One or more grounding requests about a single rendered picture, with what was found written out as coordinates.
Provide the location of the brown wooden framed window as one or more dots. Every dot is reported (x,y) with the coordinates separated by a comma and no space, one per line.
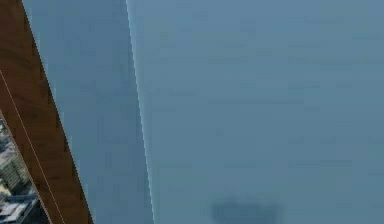
(36,133)

